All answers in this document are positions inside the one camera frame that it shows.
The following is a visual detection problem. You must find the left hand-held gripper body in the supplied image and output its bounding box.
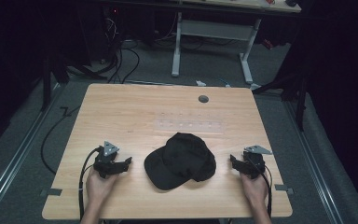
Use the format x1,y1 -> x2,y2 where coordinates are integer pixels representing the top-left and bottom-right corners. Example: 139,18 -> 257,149
92,140 -> 121,179

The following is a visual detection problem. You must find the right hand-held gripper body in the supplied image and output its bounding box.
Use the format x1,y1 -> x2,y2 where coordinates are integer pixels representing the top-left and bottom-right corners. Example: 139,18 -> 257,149
241,145 -> 273,180

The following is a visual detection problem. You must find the black baseball cap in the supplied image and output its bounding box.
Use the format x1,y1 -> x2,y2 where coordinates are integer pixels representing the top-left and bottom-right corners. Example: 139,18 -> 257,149
144,132 -> 217,191

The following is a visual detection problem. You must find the person's right hand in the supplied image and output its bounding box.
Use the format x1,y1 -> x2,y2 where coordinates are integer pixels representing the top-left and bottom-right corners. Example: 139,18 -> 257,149
240,172 -> 270,210

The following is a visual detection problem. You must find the person's left hand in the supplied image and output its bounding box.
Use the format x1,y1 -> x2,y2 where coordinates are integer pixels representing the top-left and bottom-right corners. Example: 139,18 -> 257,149
85,169 -> 119,207

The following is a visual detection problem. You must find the grey tape strip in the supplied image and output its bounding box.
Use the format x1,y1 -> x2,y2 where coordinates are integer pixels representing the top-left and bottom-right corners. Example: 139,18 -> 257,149
274,183 -> 296,196
39,188 -> 63,198

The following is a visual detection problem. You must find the black metal stand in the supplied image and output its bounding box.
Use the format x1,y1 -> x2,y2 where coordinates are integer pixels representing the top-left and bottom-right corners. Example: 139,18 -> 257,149
39,55 -> 71,112
252,69 -> 310,132

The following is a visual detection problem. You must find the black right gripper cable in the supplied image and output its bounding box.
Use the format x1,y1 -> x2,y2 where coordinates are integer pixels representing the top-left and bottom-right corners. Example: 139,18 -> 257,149
247,159 -> 274,218

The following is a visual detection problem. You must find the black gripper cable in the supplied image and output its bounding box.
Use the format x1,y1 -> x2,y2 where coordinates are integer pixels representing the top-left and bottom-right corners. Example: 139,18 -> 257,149
247,159 -> 274,218
77,147 -> 103,222

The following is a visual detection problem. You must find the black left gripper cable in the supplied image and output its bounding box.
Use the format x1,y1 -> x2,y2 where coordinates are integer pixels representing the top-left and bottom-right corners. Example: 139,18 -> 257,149
77,147 -> 103,222

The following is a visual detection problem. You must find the metal floor rail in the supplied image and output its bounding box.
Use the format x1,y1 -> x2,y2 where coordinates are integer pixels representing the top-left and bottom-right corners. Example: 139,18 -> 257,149
283,101 -> 346,224
0,83 -> 62,222

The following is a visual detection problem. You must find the black floor cable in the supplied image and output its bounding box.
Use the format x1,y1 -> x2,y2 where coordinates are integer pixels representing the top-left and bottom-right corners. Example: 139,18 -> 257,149
40,105 -> 82,175

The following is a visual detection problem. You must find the bundle of black cables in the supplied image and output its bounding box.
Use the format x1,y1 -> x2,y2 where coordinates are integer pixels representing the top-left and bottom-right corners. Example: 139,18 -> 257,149
103,17 -> 141,85

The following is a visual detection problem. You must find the white metal desk frame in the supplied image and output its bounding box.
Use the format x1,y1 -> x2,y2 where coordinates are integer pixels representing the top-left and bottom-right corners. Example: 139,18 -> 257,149
171,11 -> 263,86

